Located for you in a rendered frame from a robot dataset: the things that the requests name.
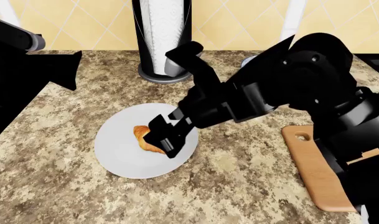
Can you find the grey round disc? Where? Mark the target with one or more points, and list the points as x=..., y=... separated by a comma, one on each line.
x=247, y=61

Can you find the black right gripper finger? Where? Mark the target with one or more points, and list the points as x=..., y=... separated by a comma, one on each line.
x=178, y=137
x=156, y=130

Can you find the white round plate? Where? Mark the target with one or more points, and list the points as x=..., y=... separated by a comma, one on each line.
x=120, y=149

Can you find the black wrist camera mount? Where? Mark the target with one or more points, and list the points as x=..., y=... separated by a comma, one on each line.
x=197, y=67

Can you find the white paper towel roll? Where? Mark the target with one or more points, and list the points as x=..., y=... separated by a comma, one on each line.
x=161, y=25

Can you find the wooden cutting board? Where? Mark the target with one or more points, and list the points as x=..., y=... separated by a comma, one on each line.
x=313, y=168

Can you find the golden brown croissant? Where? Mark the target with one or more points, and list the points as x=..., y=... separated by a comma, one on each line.
x=142, y=137

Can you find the black cooktop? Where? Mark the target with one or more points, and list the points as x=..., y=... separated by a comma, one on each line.
x=371, y=61

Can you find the black paper towel holder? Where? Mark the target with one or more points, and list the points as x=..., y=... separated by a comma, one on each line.
x=142, y=46

